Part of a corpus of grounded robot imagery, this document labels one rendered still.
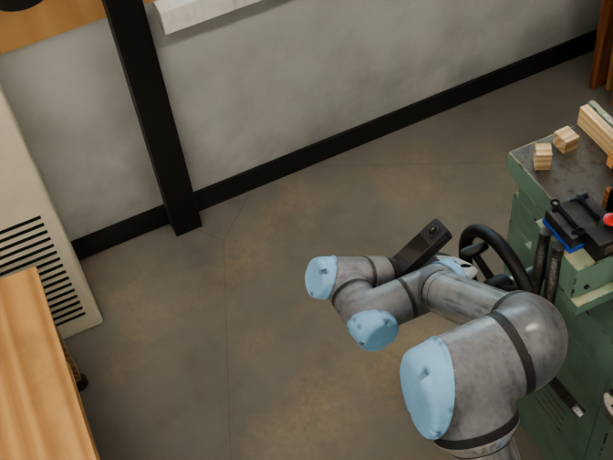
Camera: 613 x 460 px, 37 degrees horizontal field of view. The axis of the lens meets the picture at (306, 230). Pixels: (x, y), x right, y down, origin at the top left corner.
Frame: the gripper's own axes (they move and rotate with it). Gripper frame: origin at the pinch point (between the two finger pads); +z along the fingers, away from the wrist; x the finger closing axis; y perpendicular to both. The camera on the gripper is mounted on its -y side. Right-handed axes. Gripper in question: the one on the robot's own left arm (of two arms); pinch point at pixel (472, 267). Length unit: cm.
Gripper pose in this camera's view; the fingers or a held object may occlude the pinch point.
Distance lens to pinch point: 181.8
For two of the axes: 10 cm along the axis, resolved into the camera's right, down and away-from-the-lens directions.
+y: -3.4, 7.8, 5.3
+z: 8.5, 0.2, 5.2
